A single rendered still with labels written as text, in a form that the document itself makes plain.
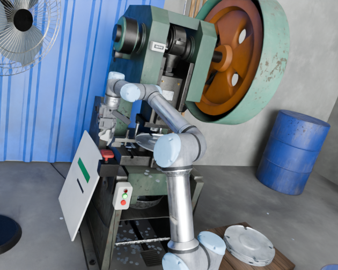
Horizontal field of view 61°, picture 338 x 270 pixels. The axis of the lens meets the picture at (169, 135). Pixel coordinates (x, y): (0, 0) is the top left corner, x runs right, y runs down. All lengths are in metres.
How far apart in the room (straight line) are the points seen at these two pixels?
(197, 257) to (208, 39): 1.10
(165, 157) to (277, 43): 0.89
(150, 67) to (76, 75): 1.30
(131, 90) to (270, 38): 0.74
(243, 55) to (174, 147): 0.91
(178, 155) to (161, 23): 0.76
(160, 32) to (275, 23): 0.58
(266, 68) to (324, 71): 2.94
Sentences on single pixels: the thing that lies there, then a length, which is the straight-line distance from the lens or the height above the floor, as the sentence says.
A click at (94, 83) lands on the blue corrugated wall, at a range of 2.78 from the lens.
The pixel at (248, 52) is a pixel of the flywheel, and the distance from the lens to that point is 1.73.
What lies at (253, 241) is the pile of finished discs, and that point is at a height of 0.39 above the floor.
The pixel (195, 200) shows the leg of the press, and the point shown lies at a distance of 1.81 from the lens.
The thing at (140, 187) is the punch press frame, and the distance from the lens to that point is 1.66.
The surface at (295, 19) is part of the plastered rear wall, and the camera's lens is 3.88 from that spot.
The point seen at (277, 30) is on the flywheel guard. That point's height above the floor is 1.53.
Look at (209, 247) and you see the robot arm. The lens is 1.18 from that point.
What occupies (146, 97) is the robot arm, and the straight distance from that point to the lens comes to 1.34.
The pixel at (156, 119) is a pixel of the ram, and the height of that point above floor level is 0.93.
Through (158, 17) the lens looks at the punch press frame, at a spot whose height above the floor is 1.45.
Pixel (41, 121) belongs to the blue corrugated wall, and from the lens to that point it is 2.83.
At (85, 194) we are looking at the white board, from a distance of 1.99.
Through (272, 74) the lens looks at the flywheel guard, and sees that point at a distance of 1.60.
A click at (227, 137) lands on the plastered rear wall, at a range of 3.68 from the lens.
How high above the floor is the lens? 1.37
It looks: 18 degrees down
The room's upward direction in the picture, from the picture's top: 14 degrees clockwise
